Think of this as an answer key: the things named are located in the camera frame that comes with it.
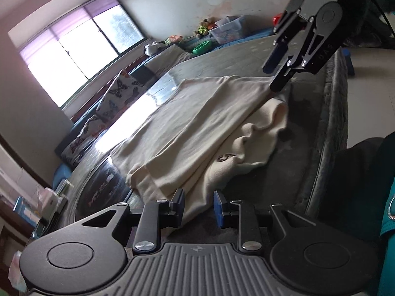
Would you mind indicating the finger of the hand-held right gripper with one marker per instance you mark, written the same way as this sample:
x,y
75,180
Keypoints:
x,y
275,57
285,77

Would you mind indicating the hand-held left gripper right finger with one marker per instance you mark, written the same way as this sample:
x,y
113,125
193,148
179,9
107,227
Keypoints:
x,y
219,210

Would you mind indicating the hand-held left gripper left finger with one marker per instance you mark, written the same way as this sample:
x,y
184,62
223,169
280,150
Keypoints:
x,y
181,205

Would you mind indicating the cream sweater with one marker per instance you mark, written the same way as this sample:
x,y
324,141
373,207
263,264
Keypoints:
x,y
191,123

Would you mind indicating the red plastic item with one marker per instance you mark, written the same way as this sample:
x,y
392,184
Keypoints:
x,y
277,19

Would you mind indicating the clear plastic storage box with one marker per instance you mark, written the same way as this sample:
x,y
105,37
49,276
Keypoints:
x,y
228,29

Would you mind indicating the brown plush toys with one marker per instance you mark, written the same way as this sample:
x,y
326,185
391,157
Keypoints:
x,y
204,26

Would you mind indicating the round black induction cooktop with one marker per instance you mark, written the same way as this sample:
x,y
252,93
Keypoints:
x,y
98,185

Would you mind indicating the orange plush toy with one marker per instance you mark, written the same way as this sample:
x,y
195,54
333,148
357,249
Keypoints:
x,y
173,39

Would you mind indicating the plain grey pillow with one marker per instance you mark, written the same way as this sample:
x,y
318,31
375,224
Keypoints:
x,y
166,58

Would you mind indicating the person's dark trouser leg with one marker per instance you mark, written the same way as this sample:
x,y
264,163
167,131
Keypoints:
x,y
355,172

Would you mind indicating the butterfly print pillow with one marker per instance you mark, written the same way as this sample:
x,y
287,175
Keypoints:
x,y
120,92
83,138

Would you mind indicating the panda plush toy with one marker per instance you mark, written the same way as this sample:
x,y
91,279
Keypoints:
x,y
151,48

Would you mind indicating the blue cushion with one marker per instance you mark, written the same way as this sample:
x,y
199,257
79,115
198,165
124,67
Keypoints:
x,y
60,175

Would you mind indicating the white tissue box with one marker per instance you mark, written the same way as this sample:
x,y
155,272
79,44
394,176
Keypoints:
x,y
49,203

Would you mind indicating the light blue small cabinet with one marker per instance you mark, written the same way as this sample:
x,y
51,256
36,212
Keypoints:
x,y
23,211

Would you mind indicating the person's teal jacket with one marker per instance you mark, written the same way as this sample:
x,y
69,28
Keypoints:
x,y
389,237

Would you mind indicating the white pink tissue packet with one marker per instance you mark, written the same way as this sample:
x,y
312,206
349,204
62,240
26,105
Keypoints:
x,y
17,269

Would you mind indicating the window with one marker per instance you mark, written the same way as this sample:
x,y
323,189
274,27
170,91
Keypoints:
x,y
71,46

